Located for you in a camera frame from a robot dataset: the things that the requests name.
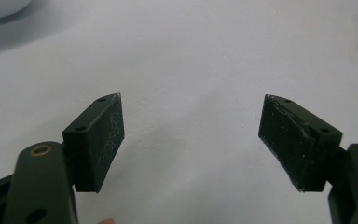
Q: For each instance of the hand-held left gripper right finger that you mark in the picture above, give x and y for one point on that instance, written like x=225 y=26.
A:
x=295 y=146

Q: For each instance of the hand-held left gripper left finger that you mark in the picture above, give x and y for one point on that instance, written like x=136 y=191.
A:
x=94 y=146

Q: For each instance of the white round bowl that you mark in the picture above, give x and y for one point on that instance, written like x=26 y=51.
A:
x=0 y=7

